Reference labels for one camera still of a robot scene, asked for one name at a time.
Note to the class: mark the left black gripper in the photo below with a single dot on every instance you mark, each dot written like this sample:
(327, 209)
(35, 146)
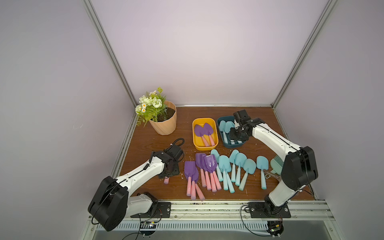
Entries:
(176, 170)

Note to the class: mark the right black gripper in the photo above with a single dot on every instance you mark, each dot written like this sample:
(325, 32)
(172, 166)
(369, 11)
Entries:
(235, 134)

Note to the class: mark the purple shovel pink handle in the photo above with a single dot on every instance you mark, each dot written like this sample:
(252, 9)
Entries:
(195, 178)
(199, 131)
(198, 160)
(189, 171)
(209, 132)
(211, 168)
(166, 180)

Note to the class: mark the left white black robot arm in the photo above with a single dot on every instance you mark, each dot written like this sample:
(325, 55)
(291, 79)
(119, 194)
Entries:
(113, 200)

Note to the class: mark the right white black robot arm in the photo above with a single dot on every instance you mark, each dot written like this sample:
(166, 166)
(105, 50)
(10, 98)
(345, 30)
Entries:
(299, 163)

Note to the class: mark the dark teal storage box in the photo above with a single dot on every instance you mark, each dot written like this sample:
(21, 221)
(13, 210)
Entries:
(238, 143)

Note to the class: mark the yellow storage box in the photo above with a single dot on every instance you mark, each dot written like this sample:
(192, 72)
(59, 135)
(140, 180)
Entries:
(198, 141)

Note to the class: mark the terracotta flower pot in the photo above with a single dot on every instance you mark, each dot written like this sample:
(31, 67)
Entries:
(168, 126)

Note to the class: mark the white flowers green plant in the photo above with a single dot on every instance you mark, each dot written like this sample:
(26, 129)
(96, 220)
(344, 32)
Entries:
(152, 107)

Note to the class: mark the brown slotted scoop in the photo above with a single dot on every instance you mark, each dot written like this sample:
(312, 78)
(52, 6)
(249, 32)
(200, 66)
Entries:
(269, 174)

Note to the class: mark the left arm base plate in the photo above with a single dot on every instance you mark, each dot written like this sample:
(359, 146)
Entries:
(157, 210)

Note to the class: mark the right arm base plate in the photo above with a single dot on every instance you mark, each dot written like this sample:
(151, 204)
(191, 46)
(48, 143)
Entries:
(267, 210)

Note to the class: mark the aluminium front rail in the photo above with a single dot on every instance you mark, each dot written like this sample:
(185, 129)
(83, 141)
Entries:
(222, 210)

